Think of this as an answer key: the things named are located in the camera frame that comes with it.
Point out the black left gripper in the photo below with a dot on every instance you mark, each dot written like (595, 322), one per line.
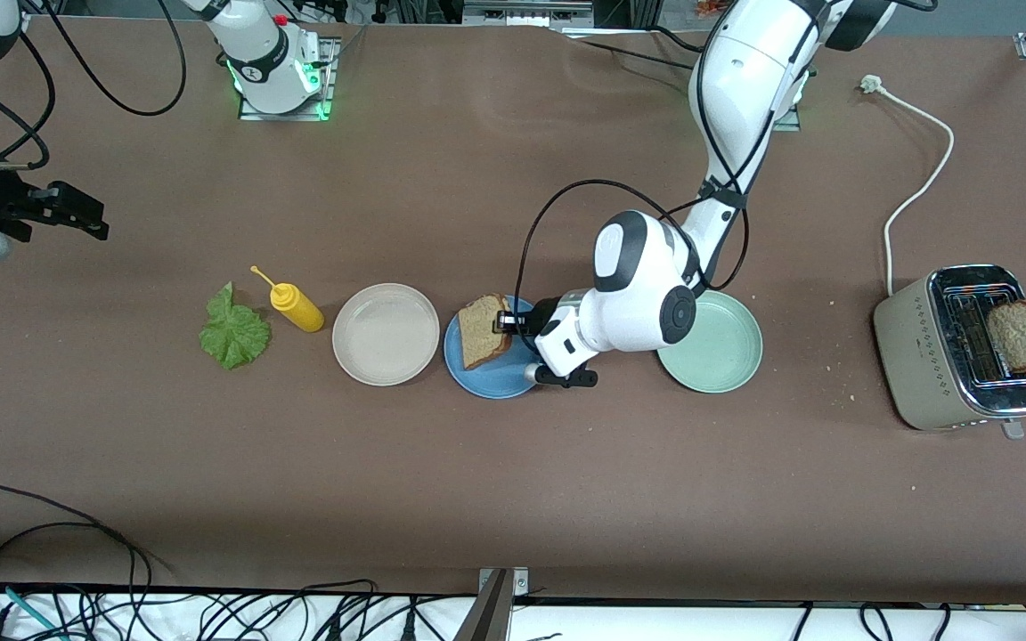
(538, 318)

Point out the brown bread slice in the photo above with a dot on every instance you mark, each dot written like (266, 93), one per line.
(482, 334)
(1019, 336)

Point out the green lettuce leaf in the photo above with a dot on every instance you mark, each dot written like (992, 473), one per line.
(235, 336)

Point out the yellow squeeze bottle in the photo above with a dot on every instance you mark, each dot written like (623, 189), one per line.
(297, 308)

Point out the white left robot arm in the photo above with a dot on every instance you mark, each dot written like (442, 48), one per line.
(647, 303)

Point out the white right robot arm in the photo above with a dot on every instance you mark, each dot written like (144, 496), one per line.
(264, 53)

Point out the blue plate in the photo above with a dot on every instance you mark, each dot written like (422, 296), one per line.
(495, 383)

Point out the beige plate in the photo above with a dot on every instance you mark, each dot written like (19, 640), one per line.
(386, 335)

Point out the light green plate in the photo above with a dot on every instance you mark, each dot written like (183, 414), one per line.
(727, 347)

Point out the grey power strip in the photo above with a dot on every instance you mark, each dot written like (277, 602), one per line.
(526, 13)

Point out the orange snack packets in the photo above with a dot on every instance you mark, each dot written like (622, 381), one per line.
(709, 7)

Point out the beige steel toaster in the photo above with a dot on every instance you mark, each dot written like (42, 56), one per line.
(909, 347)

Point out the metal table edge bracket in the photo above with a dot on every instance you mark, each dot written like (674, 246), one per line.
(491, 614)

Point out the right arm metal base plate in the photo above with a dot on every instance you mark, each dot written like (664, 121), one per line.
(332, 62)

